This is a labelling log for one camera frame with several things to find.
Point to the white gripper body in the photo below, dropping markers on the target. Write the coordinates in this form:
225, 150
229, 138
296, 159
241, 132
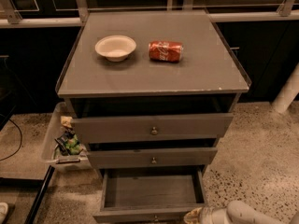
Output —
207, 216

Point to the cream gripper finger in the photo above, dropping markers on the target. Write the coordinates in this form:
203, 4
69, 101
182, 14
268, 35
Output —
193, 217

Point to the grey bottom drawer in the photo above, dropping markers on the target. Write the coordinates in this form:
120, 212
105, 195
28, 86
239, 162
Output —
150, 194

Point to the grey drawer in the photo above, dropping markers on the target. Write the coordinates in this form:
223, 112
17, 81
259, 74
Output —
158, 157
150, 194
151, 128

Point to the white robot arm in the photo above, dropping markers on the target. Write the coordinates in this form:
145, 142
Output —
236, 212

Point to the grey top drawer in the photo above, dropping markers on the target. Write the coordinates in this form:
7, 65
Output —
151, 128

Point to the grey middle drawer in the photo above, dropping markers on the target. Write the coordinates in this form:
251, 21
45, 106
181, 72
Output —
158, 157

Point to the grey wooden drawer cabinet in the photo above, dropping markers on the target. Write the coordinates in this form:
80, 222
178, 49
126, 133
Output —
208, 79

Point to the green snack bag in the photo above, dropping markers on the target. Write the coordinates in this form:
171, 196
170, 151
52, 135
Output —
69, 144

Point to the clear plastic storage bin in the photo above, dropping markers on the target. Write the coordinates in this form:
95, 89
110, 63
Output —
51, 154

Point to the tan crumpled wrapper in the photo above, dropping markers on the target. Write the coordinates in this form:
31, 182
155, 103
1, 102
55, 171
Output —
66, 121

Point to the black floor bar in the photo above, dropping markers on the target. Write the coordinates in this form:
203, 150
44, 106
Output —
40, 195

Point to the red cola can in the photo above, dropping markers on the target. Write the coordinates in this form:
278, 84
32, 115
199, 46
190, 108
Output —
165, 51

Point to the white paper bowl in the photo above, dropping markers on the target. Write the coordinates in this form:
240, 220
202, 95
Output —
115, 48

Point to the white shoe tip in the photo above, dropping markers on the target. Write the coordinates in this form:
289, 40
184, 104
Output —
3, 212

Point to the white cylindrical post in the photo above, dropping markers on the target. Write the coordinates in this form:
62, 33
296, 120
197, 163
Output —
288, 92

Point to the metal railing frame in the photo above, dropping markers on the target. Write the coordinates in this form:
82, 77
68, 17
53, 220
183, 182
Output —
44, 13

